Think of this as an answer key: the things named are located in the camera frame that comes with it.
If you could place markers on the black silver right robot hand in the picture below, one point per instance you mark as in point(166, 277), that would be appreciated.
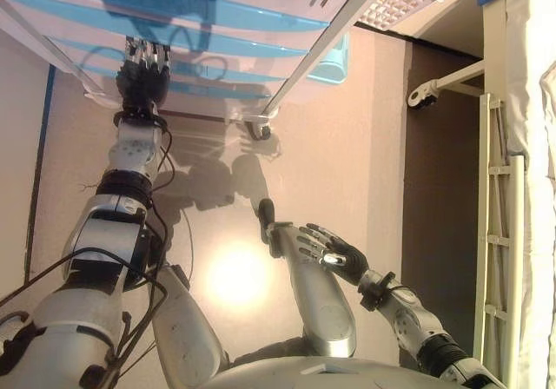
point(343, 259)

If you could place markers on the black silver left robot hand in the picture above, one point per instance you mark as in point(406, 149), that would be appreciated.
point(141, 81)

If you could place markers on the blue front cart drawer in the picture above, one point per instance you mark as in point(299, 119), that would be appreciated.
point(243, 74)
point(260, 11)
point(226, 89)
point(260, 47)

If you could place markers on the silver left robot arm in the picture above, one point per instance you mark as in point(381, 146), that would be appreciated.
point(130, 150)

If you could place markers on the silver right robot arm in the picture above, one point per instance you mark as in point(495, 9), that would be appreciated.
point(412, 319)

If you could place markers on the silver right robot leg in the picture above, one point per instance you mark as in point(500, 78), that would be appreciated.
point(321, 311)

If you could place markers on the silver robot leg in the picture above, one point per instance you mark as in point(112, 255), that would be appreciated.
point(182, 332)
point(321, 311)

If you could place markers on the grey robot torso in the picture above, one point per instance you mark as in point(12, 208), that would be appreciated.
point(326, 376)

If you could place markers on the white cart caster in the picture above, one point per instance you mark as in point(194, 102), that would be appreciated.
point(258, 130)

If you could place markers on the white medical cart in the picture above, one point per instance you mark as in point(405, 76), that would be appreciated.
point(300, 68)

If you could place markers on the silver left robot leg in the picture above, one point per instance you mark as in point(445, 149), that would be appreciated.
point(182, 332)

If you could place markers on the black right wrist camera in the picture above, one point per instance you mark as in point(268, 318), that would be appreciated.
point(375, 291)

